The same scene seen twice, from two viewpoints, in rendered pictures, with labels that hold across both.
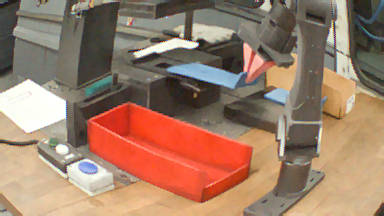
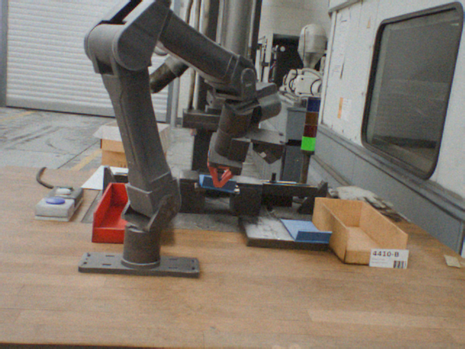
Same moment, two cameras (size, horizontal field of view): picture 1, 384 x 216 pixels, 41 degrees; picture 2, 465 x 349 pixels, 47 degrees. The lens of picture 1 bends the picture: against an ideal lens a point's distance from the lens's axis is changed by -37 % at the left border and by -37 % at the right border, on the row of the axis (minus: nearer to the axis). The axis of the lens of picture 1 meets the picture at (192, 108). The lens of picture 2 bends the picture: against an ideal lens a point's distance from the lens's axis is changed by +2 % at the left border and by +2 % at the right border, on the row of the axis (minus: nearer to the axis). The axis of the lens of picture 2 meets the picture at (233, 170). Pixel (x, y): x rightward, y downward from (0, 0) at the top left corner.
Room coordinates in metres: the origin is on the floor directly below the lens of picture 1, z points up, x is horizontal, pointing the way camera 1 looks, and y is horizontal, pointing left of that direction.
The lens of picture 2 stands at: (0.45, -0.90, 1.26)
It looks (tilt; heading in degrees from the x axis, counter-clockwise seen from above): 11 degrees down; 46
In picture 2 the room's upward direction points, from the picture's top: 6 degrees clockwise
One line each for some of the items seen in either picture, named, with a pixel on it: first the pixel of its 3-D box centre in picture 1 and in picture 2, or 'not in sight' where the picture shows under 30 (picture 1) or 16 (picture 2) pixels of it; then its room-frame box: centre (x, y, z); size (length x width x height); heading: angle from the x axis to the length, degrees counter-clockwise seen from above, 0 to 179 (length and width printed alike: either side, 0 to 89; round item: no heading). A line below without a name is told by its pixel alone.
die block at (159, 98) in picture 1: (164, 87); (218, 195); (1.33, 0.05, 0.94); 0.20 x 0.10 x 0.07; 143
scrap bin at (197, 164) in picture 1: (162, 152); (130, 211); (1.07, 0.04, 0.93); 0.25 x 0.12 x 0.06; 53
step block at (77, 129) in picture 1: (79, 119); (117, 185); (1.13, 0.20, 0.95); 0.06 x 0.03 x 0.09; 143
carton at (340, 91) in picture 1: (316, 86); (356, 230); (1.44, -0.28, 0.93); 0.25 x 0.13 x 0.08; 53
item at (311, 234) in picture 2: (298, 96); (304, 226); (1.34, -0.22, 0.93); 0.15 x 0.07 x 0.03; 54
